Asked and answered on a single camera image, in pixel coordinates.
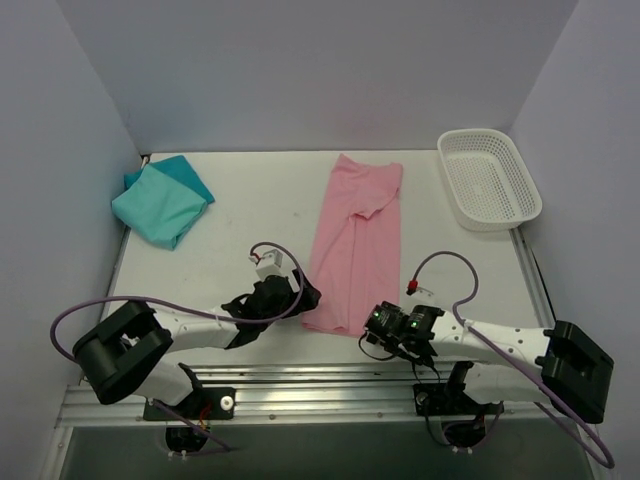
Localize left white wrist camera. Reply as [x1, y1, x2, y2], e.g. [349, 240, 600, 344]
[249, 249, 283, 281]

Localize black wire loop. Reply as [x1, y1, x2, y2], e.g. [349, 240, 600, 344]
[357, 334, 442, 386]

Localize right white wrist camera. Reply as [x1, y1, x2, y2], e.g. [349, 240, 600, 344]
[406, 279, 434, 298]

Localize white plastic basket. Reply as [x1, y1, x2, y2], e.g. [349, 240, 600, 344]
[437, 128, 543, 232]

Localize aluminium rail frame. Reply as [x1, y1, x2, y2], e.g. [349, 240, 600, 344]
[41, 229, 616, 480]

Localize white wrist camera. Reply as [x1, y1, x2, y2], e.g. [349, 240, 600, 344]
[406, 279, 434, 298]
[249, 249, 283, 281]

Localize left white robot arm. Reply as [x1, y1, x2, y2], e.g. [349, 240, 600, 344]
[72, 269, 322, 419]

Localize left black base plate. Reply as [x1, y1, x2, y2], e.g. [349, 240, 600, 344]
[135, 386, 236, 421]

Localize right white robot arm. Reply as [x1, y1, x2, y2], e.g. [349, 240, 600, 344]
[364, 302, 614, 424]

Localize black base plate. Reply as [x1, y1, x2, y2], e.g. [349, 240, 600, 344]
[135, 386, 236, 421]
[412, 383, 502, 417]

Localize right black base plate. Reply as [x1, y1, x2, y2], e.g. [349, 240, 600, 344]
[412, 383, 502, 417]

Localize pink t shirt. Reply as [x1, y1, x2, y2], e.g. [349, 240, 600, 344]
[301, 154, 403, 337]

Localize teal folded t shirt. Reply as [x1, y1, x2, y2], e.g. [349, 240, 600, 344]
[111, 155, 215, 250]

